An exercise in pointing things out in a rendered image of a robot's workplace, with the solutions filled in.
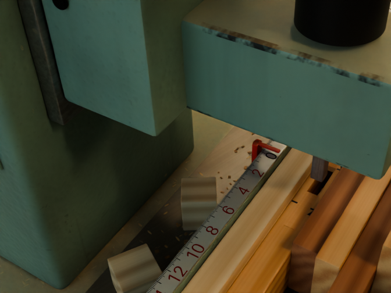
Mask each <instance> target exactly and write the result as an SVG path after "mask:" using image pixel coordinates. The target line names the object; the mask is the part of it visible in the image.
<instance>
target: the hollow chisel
mask: <svg viewBox="0 0 391 293"><path fill-rule="evenodd" d="M328 165H329V162H328V161H326V160H323V159H320V158H318V157H315V156H313V157H312V167H311V176H310V177H311V178H313V179H314V180H317V181H320V182H323V180H324V178H325V177H326V175H327V173H328Z"/></svg>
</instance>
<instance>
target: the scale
mask: <svg viewBox="0 0 391 293"><path fill-rule="evenodd" d="M267 145H270V146H272V147H275V148H277V149H280V152H279V153H276V152H274V151H271V150H268V149H266V148H264V149H263V150H262V151H261V152H260V154H259V155H258V156H257V157H256V158H255V159H254V161H253V162H252V164H250V165H249V167H248V168H247V170H246V171H245V172H244V173H243V174H242V175H241V177H240V178H239V179H238V180H237V182H236V183H235V184H234V186H233V187H232V188H231V189H230V190H229V192H228V193H227V194H226V195H225V196H224V198H223V199H222V200H221V201H220V202H219V204H218V205H217V206H216V208H215V209H214V210H213V211H212V212H211V214H210V215H209V216H208V217H207V219H206V220H205V221H204V222H203V224H202V225H201V226H200V227H199V228H198V230H197V231H196V232H195V233H194V235H193V236H192V237H191V238H190V239H189V241H188V242H187V243H186V245H185V246H184V247H183V248H182V249H181V251H180V252H179V253H178V254H177V255H176V257H175V258H174V259H173V260H172V261H171V263H170V264H169V265H168V267H167V268H166V269H165V270H164V271H163V273H162V274H161V275H160V276H159V277H158V279H157V280H156V282H155V283H153V285H152V286H151V288H150V289H149V290H148V291H147V292H146V293H173V292H174V291H175V289H176V288H177V287H178V286H179V284H180V283H181V282H182V281H183V279H184V278H185V277H186V276H187V274H188V273H189V271H190V270H191V269H192V268H193V266H194V265H195V264H196V263H197V261H198V260H199V259H200V257H201V256H202V255H203V253H204V252H205V251H206V250H207V248H208V247H209V246H210V245H211V243H212V242H213V241H214V239H215V238H216V237H217V236H218V234H219V233H220V232H221V231H222V229H223V228H224V226H226V224H227V223H228V221H229V220H230V219H231V218H232V216H233V215H234V214H235V213H236V211H237V210H238V208H239V207H240V206H241V205H242V203H243V202H244V201H245V200H246V198H247V197H248V196H249V194H250V193H251V192H252V190H253V189H254V188H255V187H256V185H257V184H258V183H259V182H260V180H261V179H262V178H263V176H264V175H265V174H266V172H267V171H268V170H269V169H270V167H271V166H272V165H273V164H274V162H275V161H276V160H277V158H278V157H279V156H280V154H281V153H282V152H283V151H284V150H285V148H286V147H287V146H286V145H283V144H281V143H278V142H276V141H273V140H270V141H269V142H268V143H267Z"/></svg>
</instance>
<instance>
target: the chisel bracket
mask: <svg viewBox="0 0 391 293"><path fill-rule="evenodd" d="M295 1H296V0H204V1H202V2H201V3H200V4H199V5H198V6H196V7H195V8H194V9H193V10H192V11H191V12H189V13H188V14H187V15H185V17H184V18H183V20H182V25H181V26H182V43H183V60H184V77H185V86H186V103H187V108H189V109H191V110H194V111H196V112H200V113H202V114H205V115H207V116H210V117H213V118H215V119H218V120H220V121H223V122H225V123H229V124H231V125H233V126H236V127H239V128H242V129H244V130H247V131H249V132H252V133H254V134H257V135H260V136H262V137H265V138H268V139H270V140H273V141H276V142H278V143H281V144H283V145H286V146H289V147H291V148H294V149H297V150H299V151H302V152H305V153H307V154H310V155H312V156H315V157H318V158H320V159H323V160H326V161H328V162H331V163H334V164H336V165H339V166H341V167H344V168H347V169H349V170H352V171H355V172H357V173H360V174H363V175H365V176H368V177H370V178H373V179H376V180H380V179H381V178H382V177H383V176H384V175H385V174H386V172H387V170H388V169H389V167H390V165H391V12H389V14H388V20H387V23H386V28H385V31H384V33H383V34H382V35H381V36H380V37H379V38H377V39H376V40H374V41H372V42H369V43H367V44H363V45H358V46H352V47H336V46H331V45H325V44H321V43H318V42H315V41H313V40H311V39H309V38H307V37H305V36H303V35H302V34H301V33H300V32H299V31H298V29H296V27H295V25H294V9H295Z"/></svg>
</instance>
